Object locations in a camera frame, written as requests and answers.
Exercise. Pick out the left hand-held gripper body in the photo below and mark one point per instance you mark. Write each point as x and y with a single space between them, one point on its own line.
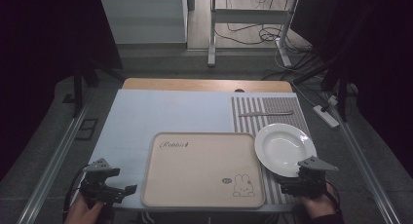
97 181

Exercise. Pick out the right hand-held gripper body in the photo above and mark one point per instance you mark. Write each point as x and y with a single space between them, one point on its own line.
310 181

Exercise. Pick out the white round plate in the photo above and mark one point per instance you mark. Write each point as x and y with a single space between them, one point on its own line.
282 146

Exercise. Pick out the person's right hand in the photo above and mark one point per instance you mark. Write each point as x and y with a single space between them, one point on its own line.
319 206

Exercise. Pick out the person's left hand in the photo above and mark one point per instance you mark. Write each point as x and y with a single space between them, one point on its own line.
81 212

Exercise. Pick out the white power strip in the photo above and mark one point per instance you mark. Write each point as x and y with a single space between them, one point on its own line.
325 116

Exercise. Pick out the beige table knife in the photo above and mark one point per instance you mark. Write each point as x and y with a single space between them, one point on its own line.
266 113

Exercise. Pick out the beige tray with rabbit print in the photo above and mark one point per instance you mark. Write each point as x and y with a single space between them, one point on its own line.
201 172

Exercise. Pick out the grey striped placemat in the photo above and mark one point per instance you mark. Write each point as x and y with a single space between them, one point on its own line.
285 107

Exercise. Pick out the light blue table cover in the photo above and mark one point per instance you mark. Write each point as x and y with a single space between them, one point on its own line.
162 113

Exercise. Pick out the white plug adapter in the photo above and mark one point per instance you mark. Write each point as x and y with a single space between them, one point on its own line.
333 100

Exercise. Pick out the black metal stand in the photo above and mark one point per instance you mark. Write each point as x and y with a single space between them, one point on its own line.
79 87
337 74

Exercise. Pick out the wooden table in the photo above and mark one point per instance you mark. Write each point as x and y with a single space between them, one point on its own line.
195 84

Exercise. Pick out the white cabinet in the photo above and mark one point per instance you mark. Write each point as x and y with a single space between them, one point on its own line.
142 19

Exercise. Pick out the aluminium rail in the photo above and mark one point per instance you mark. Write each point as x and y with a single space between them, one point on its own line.
55 159
367 165

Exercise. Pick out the white desk frame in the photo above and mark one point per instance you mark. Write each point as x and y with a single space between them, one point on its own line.
250 15

